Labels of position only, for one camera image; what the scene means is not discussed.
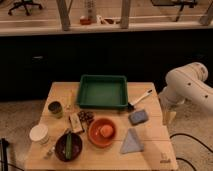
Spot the white paper cup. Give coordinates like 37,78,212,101
29,124,49,144

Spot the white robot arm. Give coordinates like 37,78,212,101
158,62,213,125

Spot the small cardboard box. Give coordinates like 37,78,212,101
69,113,84,133

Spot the red object on shelf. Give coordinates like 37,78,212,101
79,16,92,25

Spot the black floor cable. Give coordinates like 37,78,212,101
169,132,213,171

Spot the green plastic tray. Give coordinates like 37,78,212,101
76,75,128,110

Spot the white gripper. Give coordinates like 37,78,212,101
159,96,177,125

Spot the blue triangular cloth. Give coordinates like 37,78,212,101
120,128,144,154

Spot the blue-grey sponge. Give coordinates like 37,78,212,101
128,110,149,125

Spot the dark green cup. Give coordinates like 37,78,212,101
48,101,63,118

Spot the black stand at left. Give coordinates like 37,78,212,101
0,138,9,171

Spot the orange fruit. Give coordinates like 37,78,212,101
100,125,113,138

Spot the dark brown bowl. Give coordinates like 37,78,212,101
55,133,82,162

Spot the wooden stick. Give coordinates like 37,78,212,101
66,91,72,110

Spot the silver spoon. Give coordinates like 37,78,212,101
44,128,71,159

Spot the orange bowl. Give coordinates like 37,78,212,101
88,118,117,148

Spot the green cucumber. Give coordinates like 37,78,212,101
65,133,72,160

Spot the black office chair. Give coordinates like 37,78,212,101
8,0,43,16

